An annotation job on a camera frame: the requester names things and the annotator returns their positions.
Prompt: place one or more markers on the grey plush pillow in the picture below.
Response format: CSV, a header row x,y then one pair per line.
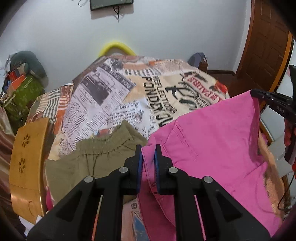
x,y
26,63

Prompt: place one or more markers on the blue grey backpack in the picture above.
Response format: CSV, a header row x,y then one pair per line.
x,y
199,60

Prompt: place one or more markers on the small black wall monitor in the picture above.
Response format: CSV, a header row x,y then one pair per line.
x,y
99,4

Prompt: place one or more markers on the green storage bag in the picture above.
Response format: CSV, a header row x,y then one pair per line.
x,y
19,103

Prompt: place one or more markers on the pink pants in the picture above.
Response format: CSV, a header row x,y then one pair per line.
x,y
220,141

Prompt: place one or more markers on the yellow curved headboard tube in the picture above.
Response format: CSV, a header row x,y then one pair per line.
x,y
116,45

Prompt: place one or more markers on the right hand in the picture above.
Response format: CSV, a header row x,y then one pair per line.
x,y
289,141

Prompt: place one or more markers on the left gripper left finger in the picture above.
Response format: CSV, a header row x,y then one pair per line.
x,y
92,210

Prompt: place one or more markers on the striped brown curtain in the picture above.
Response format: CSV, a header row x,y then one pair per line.
x,y
7,143

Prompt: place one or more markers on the olive green shorts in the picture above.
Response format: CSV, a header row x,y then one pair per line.
x,y
96,157

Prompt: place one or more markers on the wooden lap desk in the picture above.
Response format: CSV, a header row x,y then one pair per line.
x,y
28,195

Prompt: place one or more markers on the newspaper print bedspread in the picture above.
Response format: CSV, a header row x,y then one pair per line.
x,y
164,90

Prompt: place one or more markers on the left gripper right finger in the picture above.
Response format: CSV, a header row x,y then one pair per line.
x,y
204,210

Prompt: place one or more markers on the white heart wardrobe door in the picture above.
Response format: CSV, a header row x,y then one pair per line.
x,y
275,125

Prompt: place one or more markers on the brown wooden door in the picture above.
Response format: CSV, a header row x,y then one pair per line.
x,y
267,50

